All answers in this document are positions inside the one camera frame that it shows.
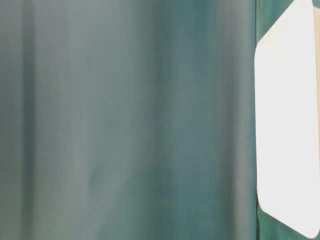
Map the white plastic tray case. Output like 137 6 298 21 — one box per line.
254 0 320 240

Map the green table cloth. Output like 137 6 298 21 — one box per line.
0 0 304 240

